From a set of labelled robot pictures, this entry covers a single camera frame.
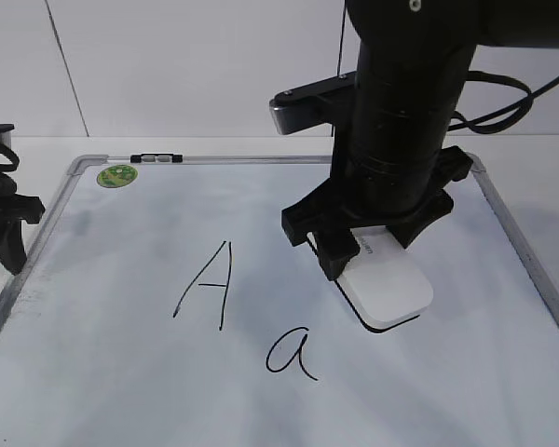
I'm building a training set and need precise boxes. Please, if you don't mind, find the black silver hanging clip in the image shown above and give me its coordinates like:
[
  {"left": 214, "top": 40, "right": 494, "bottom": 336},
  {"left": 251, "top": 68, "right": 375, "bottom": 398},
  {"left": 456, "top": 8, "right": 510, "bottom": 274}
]
[{"left": 130, "top": 153, "right": 184, "bottom": 164}]

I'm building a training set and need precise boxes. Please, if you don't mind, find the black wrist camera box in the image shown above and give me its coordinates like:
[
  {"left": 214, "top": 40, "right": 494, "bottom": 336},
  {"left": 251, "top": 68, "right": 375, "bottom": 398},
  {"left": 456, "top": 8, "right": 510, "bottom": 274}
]
[{"left": 269, "top": 71, "right": 356, "bottom": 135}]

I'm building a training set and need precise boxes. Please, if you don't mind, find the white board eraser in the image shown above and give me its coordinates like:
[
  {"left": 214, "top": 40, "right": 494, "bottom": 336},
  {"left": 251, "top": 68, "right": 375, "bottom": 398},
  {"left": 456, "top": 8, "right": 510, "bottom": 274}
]
[{"left": 323, "top": 227, "right": 433, "bottom": 333}]

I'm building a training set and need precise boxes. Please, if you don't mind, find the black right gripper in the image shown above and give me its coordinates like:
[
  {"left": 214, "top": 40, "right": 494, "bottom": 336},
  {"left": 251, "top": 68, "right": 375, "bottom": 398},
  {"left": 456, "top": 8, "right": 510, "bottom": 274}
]
[{"left": 281, "top": 146, "right": 473, "bottom": 281}]

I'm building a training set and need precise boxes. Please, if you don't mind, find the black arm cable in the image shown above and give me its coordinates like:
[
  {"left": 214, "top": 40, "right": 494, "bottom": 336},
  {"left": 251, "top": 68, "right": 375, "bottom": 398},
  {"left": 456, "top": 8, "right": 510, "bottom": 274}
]
[{"left": 446, "top": 62, "right": 559, "bottom": 132}]

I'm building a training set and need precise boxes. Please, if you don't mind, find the white board with grey frame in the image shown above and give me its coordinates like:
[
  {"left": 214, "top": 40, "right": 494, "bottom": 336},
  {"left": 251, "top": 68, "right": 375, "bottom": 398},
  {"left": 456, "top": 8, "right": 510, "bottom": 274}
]
[{"left": 0, "top": 156, "right": 559, "bottom": 446}]

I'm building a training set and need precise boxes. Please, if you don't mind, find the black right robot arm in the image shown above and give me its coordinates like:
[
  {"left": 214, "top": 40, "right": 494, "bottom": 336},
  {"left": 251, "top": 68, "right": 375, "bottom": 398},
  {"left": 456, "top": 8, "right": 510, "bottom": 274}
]
[{"left": 269, "top": 1, "right": 559, "bottom": 280}]

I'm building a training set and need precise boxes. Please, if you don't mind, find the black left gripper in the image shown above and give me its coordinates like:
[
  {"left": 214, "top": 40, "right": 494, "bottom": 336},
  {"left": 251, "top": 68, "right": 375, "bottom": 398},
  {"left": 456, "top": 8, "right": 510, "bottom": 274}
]
[{"left": 0, "top": 174, "right": 46, "bottom": 275}]

